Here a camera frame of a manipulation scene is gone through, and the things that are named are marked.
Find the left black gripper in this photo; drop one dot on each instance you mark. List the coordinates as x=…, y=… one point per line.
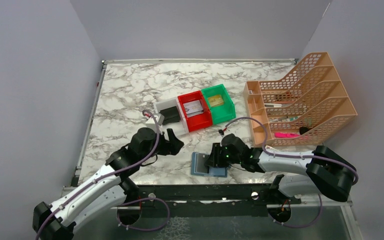
x=168, y=143

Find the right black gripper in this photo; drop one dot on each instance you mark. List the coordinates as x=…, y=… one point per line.
x=215, y=158

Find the blue card holder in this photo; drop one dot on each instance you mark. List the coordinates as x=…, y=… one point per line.
x=221, y=172

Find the black VIP credit card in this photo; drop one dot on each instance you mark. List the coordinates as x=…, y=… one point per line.
x=198, y=166

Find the gold credit card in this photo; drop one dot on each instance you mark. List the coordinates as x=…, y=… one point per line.
x=215, y=101

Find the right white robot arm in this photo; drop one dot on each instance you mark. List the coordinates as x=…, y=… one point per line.
x=321, y=171

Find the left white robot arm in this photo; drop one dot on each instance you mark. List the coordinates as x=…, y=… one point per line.
x=108, y=187

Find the stack of cards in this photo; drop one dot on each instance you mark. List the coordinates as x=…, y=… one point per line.
x=193, y=108

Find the black wallet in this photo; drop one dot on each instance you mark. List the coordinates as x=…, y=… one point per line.
x=170, y=115

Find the white red box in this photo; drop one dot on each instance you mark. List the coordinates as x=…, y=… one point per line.
x=270, y=149

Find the red plastic bin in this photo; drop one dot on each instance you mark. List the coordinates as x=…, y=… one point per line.
x=198, y=121

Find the green plastic bin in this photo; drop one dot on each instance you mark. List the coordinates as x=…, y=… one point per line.
x=223, y=113

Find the pink marker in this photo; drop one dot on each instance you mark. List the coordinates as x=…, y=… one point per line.
x=284, y=135

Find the pens in organizer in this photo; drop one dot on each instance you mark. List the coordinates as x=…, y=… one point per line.
x=281, y=104

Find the orange file organizer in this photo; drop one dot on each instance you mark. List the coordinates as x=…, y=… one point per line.
x=318, y=97

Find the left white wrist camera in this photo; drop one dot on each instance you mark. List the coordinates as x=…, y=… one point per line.
x=150, y=123

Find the black mounting rail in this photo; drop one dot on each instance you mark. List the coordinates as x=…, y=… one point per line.
x=205, y=200

